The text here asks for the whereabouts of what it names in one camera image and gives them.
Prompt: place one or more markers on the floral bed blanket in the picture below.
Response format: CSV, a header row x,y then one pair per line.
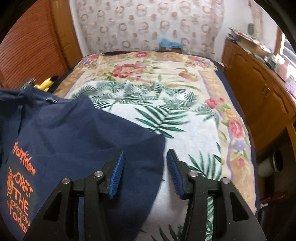
x,y
204,78

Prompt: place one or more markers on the palm leaf print towel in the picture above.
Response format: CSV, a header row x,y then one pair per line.
x,y
189,127

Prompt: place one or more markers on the yellow plush toy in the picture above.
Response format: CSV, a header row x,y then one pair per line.
x,y
47,83

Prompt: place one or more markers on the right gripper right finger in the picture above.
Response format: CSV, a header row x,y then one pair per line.
x,y
233,219

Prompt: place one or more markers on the wooden side cabinet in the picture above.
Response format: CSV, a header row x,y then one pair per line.
x,y
269,111

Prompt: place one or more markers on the blue item on box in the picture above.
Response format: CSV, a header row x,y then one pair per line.
x,y
167,45

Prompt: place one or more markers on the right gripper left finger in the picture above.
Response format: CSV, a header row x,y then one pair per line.
x,y
58,217

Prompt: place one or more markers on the navy printed t-shirt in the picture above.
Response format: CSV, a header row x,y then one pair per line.
x,y
45,138

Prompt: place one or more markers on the brown louvered wardrobe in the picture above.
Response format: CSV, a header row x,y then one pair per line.
x,y
38,41

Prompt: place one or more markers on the cardboard box on cabinet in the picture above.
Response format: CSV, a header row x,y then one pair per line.
x,y
254,47

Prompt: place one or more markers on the dark patterned folded garment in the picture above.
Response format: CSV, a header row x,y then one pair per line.
x,y
27,83

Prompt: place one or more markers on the pink circle pattern curtain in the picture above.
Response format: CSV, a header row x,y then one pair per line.
x,y
106,26

